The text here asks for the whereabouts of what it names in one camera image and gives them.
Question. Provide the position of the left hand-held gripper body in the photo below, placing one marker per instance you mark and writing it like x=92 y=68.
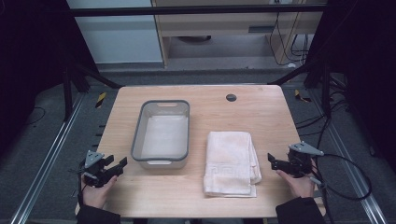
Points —
x=93 y=169

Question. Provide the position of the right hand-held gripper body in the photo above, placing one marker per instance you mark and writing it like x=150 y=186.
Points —
x=300 y=161

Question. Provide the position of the person's left hand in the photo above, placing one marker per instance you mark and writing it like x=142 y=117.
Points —
x=97 y=193

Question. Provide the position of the person's right hand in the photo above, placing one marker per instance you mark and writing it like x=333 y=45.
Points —
x=300 y=186

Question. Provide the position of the folded white towel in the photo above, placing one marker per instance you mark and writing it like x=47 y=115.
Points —
x=229 y=163

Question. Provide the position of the grey-rimmed plastic basin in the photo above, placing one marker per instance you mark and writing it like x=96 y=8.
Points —
x=162 y=137

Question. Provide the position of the yellow black floor tape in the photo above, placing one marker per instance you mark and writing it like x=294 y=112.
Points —
x=300 y=96
x=100 y=100

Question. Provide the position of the black metal stand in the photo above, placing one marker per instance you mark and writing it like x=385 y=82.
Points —
x=325 y=90
x=67 y=93

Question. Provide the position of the dark curtain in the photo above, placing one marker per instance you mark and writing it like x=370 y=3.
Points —
x=28 y=62
x=364 y=62

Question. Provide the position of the white cabinet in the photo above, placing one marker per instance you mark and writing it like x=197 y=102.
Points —
x=118 y=37

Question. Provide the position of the light wooden desk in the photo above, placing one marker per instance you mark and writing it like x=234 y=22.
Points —
x=218 y=23

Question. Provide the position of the aluminium floor rail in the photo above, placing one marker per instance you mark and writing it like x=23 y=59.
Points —
x=351 y=165
x=46 y=158

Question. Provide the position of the black horizontal frame bar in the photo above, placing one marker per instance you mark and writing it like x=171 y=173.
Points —
x=186 y=10

